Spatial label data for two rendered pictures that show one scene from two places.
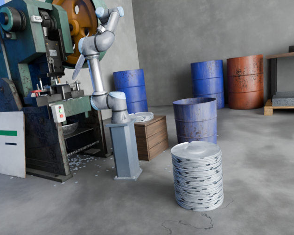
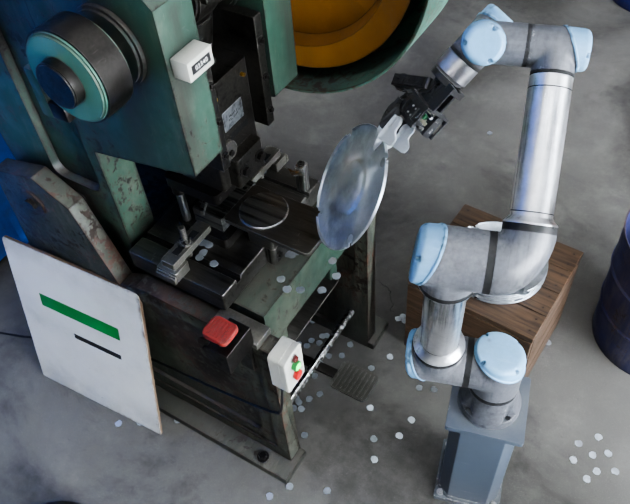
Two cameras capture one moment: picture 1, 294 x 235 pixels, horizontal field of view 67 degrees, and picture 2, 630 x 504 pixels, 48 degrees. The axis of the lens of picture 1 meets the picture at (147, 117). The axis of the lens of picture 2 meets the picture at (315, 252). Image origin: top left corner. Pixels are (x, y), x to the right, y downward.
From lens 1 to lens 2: 1.60 m
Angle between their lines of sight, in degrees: 38
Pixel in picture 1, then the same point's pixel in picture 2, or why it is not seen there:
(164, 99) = not seen: outside the picture
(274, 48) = not seen: outside the picture
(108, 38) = (538, 266)
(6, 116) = (65, 275)
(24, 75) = (120, 174)
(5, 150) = (78, 351)
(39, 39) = (201, 123)
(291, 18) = not seen: outside the picture
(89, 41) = (463, 275)
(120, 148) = (474, 464)
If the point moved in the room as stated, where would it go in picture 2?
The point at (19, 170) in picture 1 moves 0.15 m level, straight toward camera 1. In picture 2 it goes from (139, 413) to (159, 450)
